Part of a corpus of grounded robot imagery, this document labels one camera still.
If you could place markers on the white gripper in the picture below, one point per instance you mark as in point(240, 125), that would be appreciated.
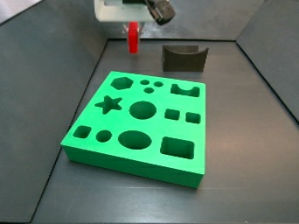
point(115, 11)

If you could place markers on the red double-square block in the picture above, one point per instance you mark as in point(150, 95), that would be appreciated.
point(132, 36)

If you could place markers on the green foam shape board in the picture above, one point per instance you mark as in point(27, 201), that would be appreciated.
point(143, 127)

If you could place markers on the black curved stand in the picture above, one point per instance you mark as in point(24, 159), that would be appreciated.
point(184, 58)

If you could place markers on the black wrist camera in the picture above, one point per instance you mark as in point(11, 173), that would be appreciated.
point(160, 10)

